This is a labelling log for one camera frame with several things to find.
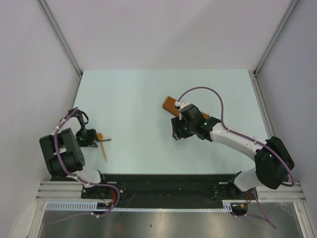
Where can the aluminium frame post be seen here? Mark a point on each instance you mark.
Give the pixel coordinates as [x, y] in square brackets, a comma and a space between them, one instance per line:
[276, 35]
[48, 14]

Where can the orange cloth napkin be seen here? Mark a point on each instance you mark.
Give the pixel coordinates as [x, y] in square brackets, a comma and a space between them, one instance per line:
[173, 105]

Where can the right aluminium frame post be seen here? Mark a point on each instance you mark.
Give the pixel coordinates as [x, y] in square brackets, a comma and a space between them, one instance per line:
[276, 35]

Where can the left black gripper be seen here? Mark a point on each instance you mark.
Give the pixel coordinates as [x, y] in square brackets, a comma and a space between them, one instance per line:
[89, 143]

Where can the white slotted cable duct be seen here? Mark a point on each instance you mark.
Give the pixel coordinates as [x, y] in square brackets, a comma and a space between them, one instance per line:
[100, 207]

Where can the right aluminium frame rail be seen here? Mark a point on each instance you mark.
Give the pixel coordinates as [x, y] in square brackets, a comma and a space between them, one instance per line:
[284, 194]

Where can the orange wooden spoon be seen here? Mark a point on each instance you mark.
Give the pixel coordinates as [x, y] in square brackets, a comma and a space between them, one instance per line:
[100, 136]

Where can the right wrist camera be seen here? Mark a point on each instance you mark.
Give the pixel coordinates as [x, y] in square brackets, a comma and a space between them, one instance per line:
[183, 108]

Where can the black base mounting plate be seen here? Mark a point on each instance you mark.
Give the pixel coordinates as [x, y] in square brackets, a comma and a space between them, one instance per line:
[165, 191]

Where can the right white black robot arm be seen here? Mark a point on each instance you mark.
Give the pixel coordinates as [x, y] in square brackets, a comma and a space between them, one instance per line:
[272, 160]

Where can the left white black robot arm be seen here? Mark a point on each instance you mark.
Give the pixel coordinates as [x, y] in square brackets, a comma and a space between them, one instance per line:
[62, 149]

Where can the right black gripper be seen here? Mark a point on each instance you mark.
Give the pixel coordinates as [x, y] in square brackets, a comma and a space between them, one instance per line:
[177, 124]

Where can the left aluminium frame post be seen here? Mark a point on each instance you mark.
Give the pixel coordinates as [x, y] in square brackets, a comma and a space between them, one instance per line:
[48, 14]

